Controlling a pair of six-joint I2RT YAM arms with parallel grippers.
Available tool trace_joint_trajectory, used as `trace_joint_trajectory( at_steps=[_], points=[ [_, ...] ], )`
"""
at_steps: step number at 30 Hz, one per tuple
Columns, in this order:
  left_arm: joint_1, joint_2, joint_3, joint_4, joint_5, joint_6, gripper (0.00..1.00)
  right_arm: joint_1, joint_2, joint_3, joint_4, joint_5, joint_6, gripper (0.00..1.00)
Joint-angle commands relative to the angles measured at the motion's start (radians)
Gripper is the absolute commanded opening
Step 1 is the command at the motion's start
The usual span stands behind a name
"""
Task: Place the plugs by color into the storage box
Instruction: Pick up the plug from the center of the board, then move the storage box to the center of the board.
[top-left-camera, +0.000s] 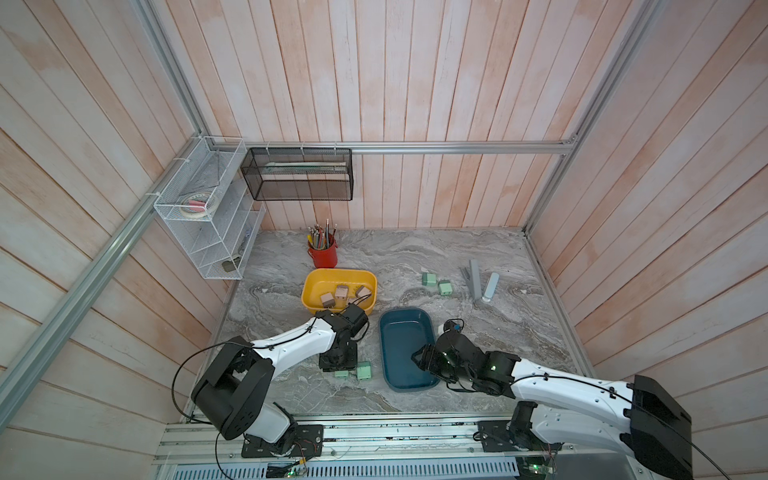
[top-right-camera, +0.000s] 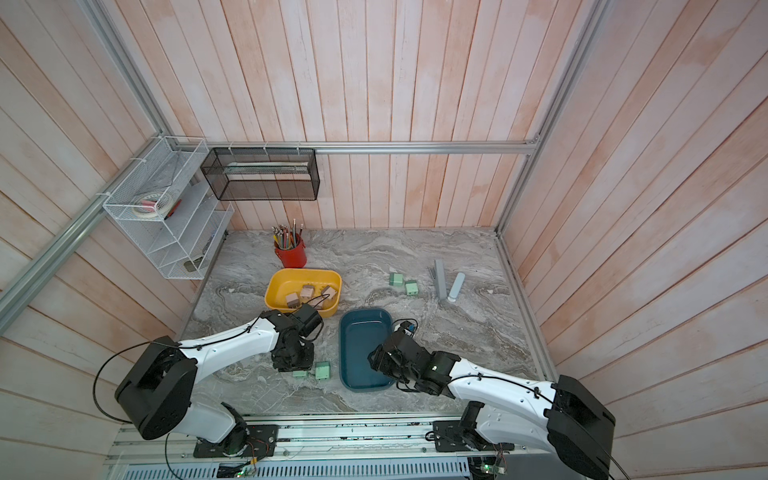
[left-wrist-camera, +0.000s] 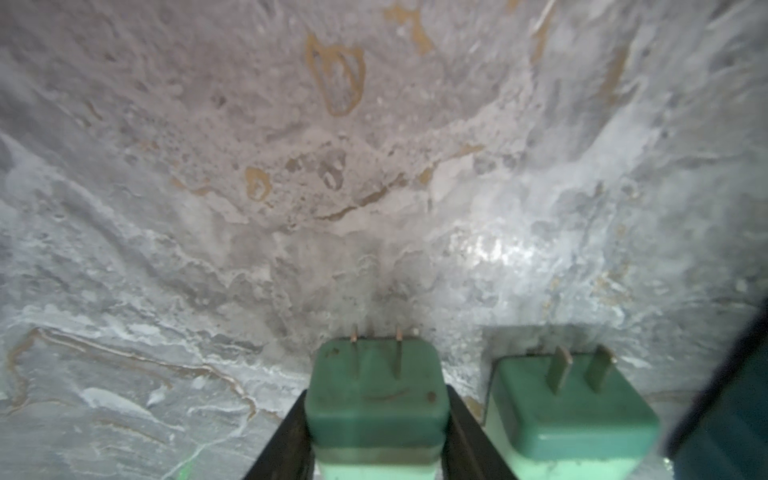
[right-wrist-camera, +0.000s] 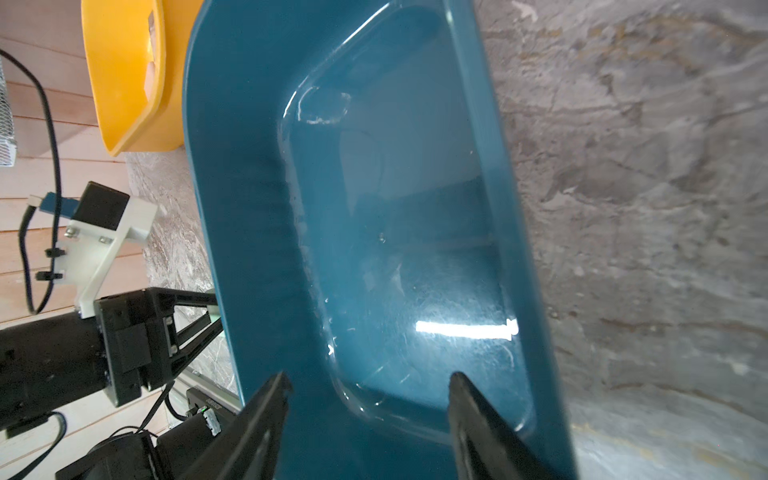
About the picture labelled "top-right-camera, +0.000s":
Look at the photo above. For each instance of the red pencil holder cup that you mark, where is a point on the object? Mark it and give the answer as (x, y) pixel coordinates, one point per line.
(289, 245)

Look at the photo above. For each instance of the grey rectangular bar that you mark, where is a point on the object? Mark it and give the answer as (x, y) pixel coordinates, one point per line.
(440, 280)

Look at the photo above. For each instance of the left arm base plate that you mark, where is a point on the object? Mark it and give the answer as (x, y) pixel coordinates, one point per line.
(255, 441)

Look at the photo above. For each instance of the light blue cylinder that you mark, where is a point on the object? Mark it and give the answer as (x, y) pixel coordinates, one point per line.
(456, 287)

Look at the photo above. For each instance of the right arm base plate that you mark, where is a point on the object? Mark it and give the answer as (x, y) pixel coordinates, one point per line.
(450, 436)

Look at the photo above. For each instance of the tape roll on shelf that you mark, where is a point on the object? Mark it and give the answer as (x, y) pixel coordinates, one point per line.
(152, 205)

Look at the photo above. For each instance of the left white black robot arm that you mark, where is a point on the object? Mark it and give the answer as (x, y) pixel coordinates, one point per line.
(156, 394)

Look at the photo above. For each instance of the black mesh wall basket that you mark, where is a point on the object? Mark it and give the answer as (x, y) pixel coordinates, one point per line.
(262, 173)

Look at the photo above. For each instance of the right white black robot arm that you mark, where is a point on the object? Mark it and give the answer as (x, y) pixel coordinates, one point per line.
(503, 412)

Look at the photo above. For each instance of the yellow plastic storage box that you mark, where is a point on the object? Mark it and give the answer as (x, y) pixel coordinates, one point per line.
(289, 288)

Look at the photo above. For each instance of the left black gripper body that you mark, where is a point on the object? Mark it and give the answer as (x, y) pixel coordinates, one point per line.
(299, 357)

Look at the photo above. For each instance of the teal plastic storage box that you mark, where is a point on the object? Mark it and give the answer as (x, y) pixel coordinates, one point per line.
(361, 332)

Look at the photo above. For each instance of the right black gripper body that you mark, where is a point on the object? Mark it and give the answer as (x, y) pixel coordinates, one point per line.
(390, 367)

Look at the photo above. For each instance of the white wire wall shelf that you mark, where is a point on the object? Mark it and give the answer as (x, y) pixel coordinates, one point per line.
(181, 246)

